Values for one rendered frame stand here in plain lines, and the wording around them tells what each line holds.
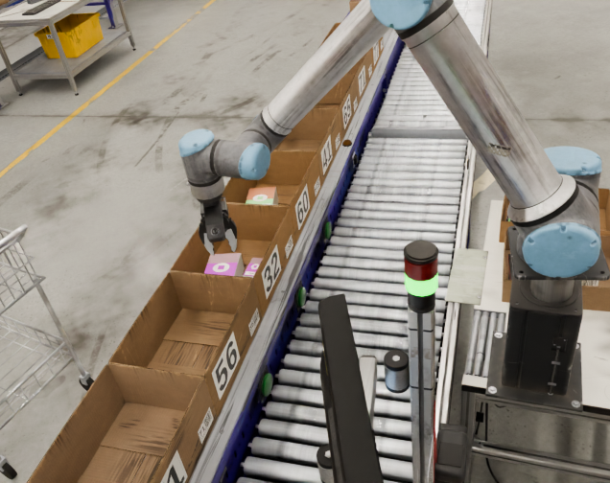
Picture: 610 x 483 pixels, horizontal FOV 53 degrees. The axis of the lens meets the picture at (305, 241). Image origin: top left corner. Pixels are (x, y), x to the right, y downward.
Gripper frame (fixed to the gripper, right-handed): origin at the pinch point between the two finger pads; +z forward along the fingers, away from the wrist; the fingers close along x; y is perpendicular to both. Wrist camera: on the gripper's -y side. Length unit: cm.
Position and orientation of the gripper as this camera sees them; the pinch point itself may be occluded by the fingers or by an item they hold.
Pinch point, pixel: (222, 251)
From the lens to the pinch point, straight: 174.3
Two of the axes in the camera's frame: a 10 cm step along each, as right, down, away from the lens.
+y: -1.4, -6.5, 7.5
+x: -9.8, 1.7, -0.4
